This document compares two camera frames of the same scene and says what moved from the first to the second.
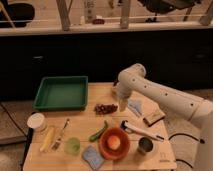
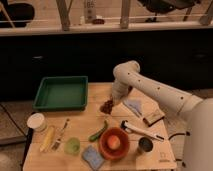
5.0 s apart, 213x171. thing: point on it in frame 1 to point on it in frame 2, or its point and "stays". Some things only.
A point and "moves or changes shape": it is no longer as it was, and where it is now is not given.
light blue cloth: (137, 106) stays
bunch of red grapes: (102, 109) moves or changes shape
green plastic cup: (72, 146) stays
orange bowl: (114, 143) stays
